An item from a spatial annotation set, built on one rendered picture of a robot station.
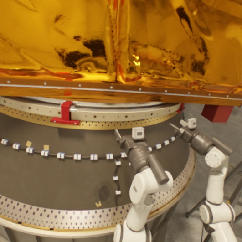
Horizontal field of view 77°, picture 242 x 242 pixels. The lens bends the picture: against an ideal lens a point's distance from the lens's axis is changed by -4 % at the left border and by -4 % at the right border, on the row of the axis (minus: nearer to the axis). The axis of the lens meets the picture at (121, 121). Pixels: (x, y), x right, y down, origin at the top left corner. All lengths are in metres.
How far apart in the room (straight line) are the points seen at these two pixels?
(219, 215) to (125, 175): 0.47
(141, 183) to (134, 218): 0.17
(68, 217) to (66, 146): 0.36
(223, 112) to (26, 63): 1.24
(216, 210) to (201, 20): 0.86
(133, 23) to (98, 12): 0.15
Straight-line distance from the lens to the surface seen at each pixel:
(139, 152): 0.57
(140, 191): 0.52
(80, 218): 0.94
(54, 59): 0.73
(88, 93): 0.81
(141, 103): 0.86
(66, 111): 0.74
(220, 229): 0.87
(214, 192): 0.86
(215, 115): 1.29
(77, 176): 0.86
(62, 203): 0.93
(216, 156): 0.76
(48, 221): 0.97
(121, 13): 0.77
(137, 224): 0.66
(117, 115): 0.77
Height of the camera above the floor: 2.02
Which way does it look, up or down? 27 degrees down
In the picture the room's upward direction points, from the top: 9 degrees clockwise
